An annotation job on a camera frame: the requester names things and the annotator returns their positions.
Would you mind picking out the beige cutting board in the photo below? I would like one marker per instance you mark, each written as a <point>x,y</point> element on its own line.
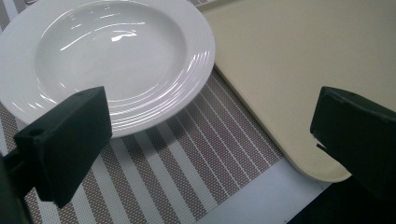
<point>292,71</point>

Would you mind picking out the white deep plate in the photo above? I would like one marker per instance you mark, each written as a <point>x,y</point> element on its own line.
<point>106,59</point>

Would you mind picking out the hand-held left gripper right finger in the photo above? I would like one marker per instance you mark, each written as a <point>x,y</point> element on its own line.
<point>358,137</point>

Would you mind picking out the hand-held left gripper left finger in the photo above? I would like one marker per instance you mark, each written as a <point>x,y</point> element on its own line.
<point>67,143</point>

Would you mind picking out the striped woven placemat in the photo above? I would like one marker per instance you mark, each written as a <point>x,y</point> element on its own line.
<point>186,161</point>

